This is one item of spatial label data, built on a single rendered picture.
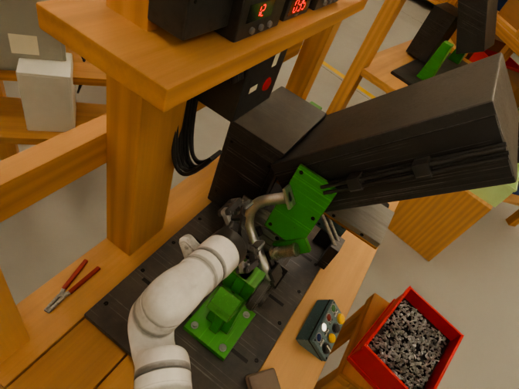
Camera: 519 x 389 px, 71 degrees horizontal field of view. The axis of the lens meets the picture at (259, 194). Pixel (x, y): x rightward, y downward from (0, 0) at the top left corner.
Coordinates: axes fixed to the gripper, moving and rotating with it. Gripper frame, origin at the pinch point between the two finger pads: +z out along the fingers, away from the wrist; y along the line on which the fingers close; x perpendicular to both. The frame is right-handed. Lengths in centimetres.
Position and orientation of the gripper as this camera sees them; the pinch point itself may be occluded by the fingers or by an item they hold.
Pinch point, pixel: (254, 223)
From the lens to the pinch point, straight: 78.4
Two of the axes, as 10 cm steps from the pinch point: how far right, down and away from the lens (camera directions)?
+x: -8.7, 1.3, 4.8
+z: 4.2, -3.2, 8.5
